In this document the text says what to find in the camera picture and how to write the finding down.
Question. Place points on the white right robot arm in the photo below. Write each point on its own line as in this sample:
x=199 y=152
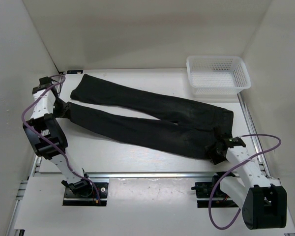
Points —
x=262 y=204

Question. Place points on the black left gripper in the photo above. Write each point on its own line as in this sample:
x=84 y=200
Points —
x=63 y=110

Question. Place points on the white plastic basket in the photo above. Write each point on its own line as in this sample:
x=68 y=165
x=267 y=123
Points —
x=217 y=75

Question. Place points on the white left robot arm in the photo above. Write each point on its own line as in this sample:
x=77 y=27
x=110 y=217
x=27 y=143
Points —
x=48 y=139

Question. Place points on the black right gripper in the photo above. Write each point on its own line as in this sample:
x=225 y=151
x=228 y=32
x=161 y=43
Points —
x=215 y=159

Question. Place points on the black trousers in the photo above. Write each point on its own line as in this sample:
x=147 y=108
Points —
x=161 y=122

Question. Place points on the aluminium frame rail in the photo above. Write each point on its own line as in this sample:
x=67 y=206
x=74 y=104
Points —
x=150 y=174

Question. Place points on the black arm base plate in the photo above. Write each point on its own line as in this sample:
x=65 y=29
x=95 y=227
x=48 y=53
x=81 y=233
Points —
x=87 y=197

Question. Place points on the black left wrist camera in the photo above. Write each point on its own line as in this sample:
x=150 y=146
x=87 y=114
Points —
x=45 y=82

